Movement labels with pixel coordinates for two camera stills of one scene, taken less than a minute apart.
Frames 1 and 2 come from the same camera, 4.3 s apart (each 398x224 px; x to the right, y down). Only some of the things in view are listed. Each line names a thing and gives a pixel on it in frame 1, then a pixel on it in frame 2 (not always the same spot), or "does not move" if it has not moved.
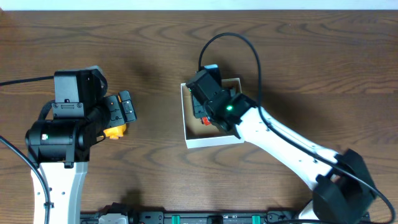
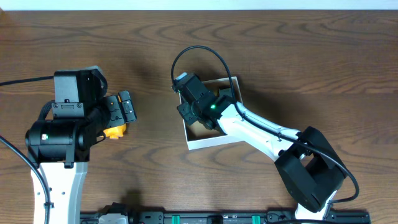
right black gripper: x=199 y=109 -> x=185 y=109
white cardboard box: x=198 y=134 does not move
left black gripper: x=115 y=111 does not move
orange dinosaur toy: x=115 y=132 does not move
